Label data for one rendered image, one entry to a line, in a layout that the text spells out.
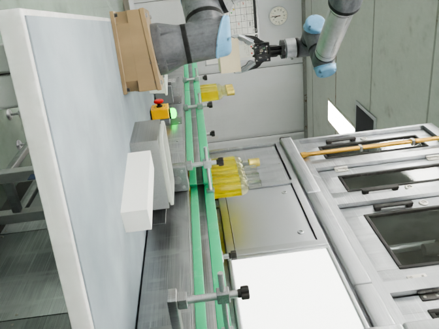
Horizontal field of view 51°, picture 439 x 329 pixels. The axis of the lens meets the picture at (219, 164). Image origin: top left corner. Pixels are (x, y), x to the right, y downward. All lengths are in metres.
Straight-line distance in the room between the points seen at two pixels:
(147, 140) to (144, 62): 0.21
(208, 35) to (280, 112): 6.64
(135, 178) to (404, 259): 0.92
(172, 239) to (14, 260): 0.71
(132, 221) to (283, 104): 6.96
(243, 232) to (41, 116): 1.11
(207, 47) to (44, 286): 0.93
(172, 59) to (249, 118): 6.58
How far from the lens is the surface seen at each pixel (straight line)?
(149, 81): 1.31
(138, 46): 1.31
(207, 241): 1.35
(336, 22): 1.49
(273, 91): 7.83
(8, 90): 0.73
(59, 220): 0.71
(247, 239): 1.63
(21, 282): 1.73
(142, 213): 1.06
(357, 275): 1.49
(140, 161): 1.21
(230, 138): 8.01
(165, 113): 1.89
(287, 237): 1.63
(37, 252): 1.85
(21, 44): 0.67
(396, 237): 1.73
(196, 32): 1.37
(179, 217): 1.44
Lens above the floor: 0.96
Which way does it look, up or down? 1 degrees up
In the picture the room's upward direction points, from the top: 83 degrees clockwise
